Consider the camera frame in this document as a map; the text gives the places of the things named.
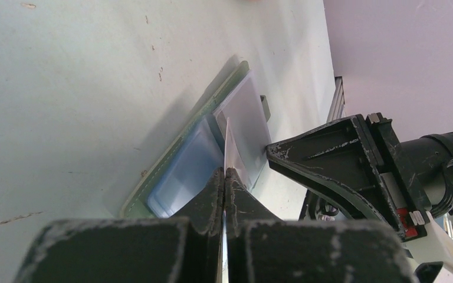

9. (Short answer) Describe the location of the green leather card holder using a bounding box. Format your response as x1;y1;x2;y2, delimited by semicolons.
119;61;271;218

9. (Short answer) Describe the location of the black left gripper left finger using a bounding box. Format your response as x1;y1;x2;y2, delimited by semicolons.
171;167;225;236

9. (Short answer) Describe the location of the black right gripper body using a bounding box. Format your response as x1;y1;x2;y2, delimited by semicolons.
366;113;453;242

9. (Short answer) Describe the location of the white printed credit card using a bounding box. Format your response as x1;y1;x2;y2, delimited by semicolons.
224;118;252;190

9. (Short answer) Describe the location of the aluminium frame rail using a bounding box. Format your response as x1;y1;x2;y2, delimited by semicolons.
326;76;345;122

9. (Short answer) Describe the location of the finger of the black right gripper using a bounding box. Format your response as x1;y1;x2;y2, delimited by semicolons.
266;115;405;239

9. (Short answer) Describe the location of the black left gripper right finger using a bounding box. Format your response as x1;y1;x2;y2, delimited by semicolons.
225;167;281;239

